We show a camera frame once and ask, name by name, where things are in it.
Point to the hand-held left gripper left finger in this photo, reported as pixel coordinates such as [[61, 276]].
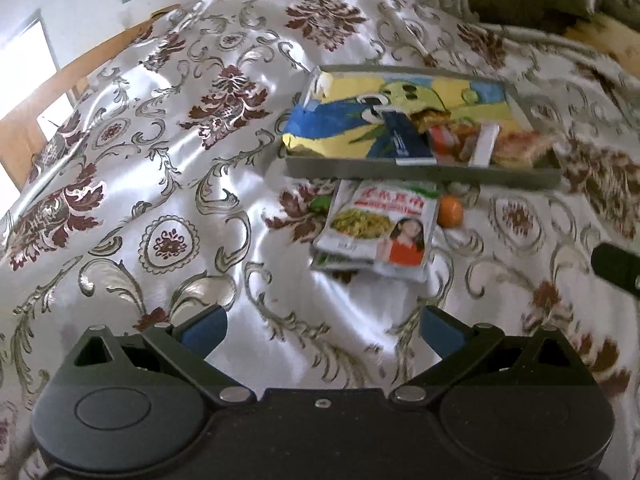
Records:
[[202, 332]]

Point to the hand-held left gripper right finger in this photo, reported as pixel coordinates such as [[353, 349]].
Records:
[[442, 332]]

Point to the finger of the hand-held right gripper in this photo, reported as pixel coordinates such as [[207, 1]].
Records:
[[617, 267]]

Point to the white snack packet green print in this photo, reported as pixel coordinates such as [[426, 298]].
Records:
[[370, 225]]

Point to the orange-red crisp snack packet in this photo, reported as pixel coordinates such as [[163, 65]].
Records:
[[525, 150]]

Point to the white stick snack packet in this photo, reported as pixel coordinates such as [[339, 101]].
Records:
[[484, 146]]

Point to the red snack packet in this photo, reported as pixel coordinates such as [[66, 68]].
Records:
[[452, 142]]

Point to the dark blue snack packet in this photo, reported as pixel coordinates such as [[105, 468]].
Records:
[[405, 137]]

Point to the grey tray with cartoon painting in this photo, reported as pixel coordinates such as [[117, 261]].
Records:
[[330, 130]]

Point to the floral printed blanket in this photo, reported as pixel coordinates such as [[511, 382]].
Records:
[[150, 240]]

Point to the small orange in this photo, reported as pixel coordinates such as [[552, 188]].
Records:
[[451, 211]]

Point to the light wooden board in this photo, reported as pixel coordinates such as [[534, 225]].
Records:
[[607, 40]]

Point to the window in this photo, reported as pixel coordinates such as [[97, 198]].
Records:
[[30, 60]]

